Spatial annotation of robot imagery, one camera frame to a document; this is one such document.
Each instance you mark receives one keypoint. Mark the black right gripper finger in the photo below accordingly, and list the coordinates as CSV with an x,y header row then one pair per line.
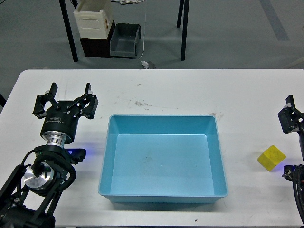
x,y
291,119

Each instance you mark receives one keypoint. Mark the dark brown box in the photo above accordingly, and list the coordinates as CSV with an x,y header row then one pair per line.
x,y
98,47

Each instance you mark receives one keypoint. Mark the black table leg right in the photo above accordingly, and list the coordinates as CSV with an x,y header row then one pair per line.
x,y
182,19

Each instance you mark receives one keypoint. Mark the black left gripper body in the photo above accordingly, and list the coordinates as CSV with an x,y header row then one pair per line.
x,y
61,118

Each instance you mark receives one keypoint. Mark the yellow block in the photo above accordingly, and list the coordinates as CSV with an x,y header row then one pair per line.
x,y
271,157

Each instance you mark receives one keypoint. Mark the cream white plastic container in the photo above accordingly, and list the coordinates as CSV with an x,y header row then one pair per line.
x,y
94,18

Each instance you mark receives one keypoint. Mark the light blue plastic box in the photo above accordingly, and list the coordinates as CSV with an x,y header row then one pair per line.
x,y
163,159

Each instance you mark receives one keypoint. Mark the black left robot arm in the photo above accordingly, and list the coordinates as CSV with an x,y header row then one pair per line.
x,y
31,193

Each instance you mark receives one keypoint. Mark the black table leg left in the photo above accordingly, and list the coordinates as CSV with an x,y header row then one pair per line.
x,y
69,33

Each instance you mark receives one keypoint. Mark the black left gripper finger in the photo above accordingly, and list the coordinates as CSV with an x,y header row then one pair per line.
x,y
86,104
41,100

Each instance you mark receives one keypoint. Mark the grey plastic bin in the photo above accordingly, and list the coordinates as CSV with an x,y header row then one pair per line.
x,y
125,39

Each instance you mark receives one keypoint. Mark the black table leg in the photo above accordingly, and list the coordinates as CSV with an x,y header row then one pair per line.
x,y
69,33
182,19

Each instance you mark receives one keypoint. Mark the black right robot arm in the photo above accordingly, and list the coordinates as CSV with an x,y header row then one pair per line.
x,y
295,174

